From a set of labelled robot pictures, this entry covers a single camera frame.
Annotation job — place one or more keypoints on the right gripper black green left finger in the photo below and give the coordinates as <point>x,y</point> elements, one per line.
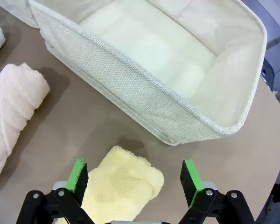
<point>75,175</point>

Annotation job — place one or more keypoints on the right gripper black green right finger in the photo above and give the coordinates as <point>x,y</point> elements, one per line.
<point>193,177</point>

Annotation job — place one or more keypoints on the yellow towel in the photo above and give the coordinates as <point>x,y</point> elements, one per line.
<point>121,182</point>

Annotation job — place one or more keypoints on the pink towel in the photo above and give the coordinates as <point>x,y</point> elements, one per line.
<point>14,105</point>

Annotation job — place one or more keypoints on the beige fabric basket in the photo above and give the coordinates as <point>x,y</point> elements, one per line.
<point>21,11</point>
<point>130,81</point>

